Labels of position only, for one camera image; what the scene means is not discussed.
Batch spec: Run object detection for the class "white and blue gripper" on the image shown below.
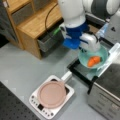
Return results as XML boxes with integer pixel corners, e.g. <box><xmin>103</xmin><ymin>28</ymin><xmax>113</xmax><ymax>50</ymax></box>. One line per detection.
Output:
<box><xmin>59</xmin><ymin>23</ymin><xmax>100</xmax><ymax>52</ymax></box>

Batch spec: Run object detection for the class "orange carrot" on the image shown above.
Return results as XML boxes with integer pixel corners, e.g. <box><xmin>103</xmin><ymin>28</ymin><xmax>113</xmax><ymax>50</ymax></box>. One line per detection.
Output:
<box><xmin>87</xmin><ymin>56</ymin><xmax>101</xmax><ymax>67</ymax></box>

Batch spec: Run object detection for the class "teal bowl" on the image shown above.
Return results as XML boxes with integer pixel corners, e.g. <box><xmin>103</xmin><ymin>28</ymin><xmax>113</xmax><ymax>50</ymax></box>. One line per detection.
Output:
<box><xmin>78</xmin><ymin>46</ymin><xmax>108</xmax><ymax>69</ymax></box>

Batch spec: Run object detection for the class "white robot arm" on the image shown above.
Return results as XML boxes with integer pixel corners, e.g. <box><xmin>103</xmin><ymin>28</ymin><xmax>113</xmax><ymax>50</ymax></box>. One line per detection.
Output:
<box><xmin>57</xmin><ymin>0</ymin><xmax>120</xmax><ymax>52</ymax></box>

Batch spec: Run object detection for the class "green item in drawer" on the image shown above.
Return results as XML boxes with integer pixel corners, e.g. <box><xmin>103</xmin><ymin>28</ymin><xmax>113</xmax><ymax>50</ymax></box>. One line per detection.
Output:
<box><xmin>52</xmin><ymin>27</ymin><xmax>61</xmax><ymax>35</ymax></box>

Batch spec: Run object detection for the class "oven glass door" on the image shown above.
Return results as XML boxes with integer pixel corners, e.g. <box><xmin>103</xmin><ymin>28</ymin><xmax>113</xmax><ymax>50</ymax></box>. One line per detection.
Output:
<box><xmin>68</xmin><ymin>37</ymin><xmax>114</xmax><ymax>86</ymax></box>

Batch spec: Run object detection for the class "wooden drawer cabinet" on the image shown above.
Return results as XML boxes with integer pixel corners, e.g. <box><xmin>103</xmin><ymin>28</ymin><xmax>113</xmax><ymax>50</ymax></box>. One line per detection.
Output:
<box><xmin>0</xmin><ymin>0</ymin><xmax>63</xmax><ymax>59</ymax></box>

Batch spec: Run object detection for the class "pink pan with lid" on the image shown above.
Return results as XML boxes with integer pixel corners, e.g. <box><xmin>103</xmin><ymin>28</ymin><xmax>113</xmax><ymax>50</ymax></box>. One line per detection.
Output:
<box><xmin>37</xmin><ymin>71</ymin><xmax>72</xmax><ymax>109</ymax></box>

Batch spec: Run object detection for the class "silver toaster oven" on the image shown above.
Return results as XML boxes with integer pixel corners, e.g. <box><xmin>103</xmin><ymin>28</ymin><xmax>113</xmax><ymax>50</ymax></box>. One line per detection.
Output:
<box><xmin>88</xmin><ymin>43</ymin><xmax>120</xmax><ymax>120</ymax></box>

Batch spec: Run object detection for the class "white induction cooker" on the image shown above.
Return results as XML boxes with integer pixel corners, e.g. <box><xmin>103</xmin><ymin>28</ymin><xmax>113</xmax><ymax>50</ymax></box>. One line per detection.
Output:
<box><xmin>29</xmin><ymin>75</ymin><xmax>74</xmax><ymax>120</ymax></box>

